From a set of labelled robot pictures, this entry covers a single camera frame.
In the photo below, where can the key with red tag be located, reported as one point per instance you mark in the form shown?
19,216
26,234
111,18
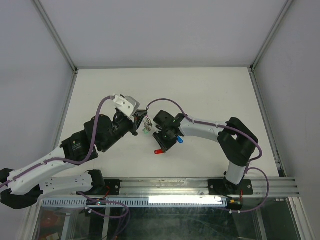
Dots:
159,151

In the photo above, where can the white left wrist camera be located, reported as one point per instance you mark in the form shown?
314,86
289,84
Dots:
126,105

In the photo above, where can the white slotted cable duct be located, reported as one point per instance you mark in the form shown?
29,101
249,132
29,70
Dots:
165,201

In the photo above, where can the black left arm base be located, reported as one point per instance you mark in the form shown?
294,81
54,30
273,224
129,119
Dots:
101,186

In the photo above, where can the metal keyring with clips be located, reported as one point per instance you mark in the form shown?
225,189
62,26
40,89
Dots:
147,123

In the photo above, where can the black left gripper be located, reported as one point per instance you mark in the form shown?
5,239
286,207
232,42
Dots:
138,118

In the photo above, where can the aluminium frame post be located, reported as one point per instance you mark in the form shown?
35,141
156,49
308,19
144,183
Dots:
40,8
252,70

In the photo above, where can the left aluminium frame post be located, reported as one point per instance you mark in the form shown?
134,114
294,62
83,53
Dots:
40,8

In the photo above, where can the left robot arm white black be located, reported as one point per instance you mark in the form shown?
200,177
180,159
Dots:
26,185

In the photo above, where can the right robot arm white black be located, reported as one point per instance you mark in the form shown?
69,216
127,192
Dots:
236,141

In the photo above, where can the key with blue tag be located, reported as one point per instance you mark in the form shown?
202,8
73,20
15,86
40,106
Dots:
179,140

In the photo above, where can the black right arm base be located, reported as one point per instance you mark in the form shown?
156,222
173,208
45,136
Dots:
220,186

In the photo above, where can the right aluminium frame post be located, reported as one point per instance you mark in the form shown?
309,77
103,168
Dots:
252,70

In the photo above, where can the aluminium mounting rail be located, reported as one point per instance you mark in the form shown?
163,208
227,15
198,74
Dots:
274,187

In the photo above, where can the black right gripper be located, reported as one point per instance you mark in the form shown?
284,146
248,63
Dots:
164,145

